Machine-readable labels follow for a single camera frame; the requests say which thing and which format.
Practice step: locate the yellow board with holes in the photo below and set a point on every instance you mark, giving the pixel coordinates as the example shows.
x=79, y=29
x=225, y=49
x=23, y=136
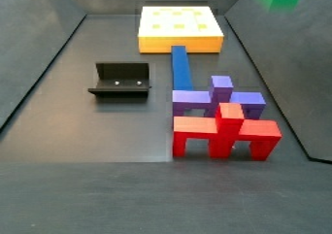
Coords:
x=187, y=26

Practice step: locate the purple cross-shaped block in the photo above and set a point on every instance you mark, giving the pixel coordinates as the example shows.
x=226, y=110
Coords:
x=221, y=93

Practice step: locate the long blue block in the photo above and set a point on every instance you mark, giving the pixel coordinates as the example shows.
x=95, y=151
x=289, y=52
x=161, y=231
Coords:
x=182, y=78

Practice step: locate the red cross-shaped block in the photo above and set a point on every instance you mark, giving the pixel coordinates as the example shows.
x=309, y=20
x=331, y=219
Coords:
x=223, y=130

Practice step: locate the black angled bracket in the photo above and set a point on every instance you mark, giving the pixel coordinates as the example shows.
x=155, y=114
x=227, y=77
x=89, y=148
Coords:
x=122, y=79

